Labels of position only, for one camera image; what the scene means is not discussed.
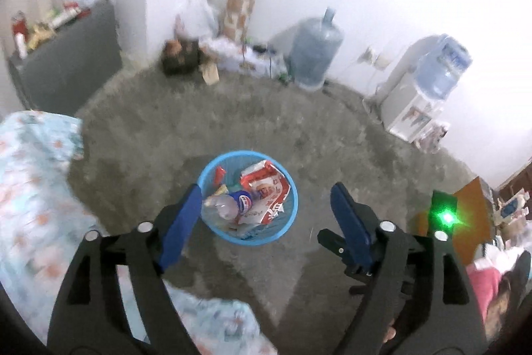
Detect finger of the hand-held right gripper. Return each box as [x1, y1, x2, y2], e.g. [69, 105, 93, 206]
[318, 228, 371, 296]

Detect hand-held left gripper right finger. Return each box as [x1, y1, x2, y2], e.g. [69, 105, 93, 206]
[330, 182, 488, 355]

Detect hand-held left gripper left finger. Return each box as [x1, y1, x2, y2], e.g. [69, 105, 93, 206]
[47, 184, 203, 355]

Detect blue plastic wastebasket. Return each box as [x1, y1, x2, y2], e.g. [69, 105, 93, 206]
[197, 150, 299, 245]

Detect blue label plastic bottle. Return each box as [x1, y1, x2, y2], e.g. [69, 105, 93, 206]
[201, 190, 254, 222]

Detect red snack bag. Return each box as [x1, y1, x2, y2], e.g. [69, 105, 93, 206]
[239, 159, 292, 225]

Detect orange wooden board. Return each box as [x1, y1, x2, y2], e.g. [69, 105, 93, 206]
[409, 176, 495, 264]

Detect pink cloth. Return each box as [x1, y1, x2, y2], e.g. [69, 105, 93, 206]
[465, 264, 503, 322]

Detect white water dispenser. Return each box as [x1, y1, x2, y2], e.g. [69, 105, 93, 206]
[380, 34, 472, 143]

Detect blue dispenser water jug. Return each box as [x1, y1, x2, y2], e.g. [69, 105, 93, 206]
[416, 34, 472, 100]

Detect floral blue tablecloth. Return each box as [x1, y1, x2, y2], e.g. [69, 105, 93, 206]
[0, 110, 277, 355]

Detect small brown paper bag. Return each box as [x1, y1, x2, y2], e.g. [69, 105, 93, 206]
[201, 62, 219, 85]

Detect dark cardboard box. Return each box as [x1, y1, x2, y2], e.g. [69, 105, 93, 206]
[161, 40, 202, 76]

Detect empty blue water jug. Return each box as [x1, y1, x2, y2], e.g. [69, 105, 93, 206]
[289, 8, 345, 89]

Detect grey cabinet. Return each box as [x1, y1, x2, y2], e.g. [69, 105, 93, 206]
[8, 1, 123, 114]

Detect white red shopping bag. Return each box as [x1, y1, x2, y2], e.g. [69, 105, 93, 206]
[175, 0, 219, 44]

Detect pile of yellow snack packets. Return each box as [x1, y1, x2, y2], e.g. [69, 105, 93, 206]
[27, 3, 92, 48]

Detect red thermos flask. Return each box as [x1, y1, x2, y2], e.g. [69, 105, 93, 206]
[12, 11, 28, 37]

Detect white wall socket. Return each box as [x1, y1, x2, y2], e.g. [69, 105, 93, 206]
[361, 45, 393, 69]

